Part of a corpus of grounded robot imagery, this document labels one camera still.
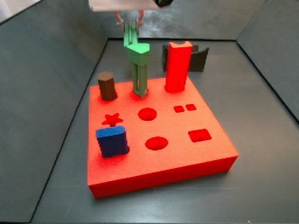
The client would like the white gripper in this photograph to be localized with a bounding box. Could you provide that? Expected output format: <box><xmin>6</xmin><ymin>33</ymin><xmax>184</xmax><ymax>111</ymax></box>
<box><xmin>88</xmin><ymin>0</ymin><xmax>158</xmax><ymax>29</ymax></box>

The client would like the green star rod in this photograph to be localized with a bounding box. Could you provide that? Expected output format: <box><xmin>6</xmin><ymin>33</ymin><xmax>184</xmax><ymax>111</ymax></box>
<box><xmin>124</xmin><ymin>22</ymin><xmax>137</xmax><ymax>47</ymax></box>

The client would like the black curved fixture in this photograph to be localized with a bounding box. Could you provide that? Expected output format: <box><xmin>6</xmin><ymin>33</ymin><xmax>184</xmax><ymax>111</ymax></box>
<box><xmin>162</xmin><ymin>45</ymin><xmax>209</xmax><ymax>72</ymax></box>

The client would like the dark green slotted peg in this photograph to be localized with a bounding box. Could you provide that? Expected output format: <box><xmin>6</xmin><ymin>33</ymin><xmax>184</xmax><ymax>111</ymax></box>
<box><xmin>125</xmin><ymin>43</ymin><xmax>150</xmax><ymax>97</ymax></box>

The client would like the tall red peg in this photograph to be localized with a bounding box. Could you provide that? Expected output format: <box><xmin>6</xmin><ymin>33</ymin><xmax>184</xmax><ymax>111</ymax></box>
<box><xmin>164</xmin><ymin>41</ymin><xmax>192</xmax><ymax>93</ymax></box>

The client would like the brown hexagonal peg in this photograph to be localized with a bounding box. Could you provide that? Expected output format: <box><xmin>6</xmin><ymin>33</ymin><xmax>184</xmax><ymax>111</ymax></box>
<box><xmin>97</xmin><ymin>72</ymin><xmax>117</xmax><ymax>102</ymax></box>

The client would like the blue peg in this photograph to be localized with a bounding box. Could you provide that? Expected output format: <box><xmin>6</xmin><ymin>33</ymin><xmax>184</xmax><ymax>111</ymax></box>
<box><xmin>96</xmin><ymin>126</ymin><xmax>129</xmax><ymax>158</ymax></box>

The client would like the red shape sorter base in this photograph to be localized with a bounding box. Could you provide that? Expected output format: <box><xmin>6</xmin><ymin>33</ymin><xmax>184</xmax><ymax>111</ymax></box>
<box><xmin>88</xmin><ymin>78</ymin><xmax>238</xmax><ymax>198</ymax></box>

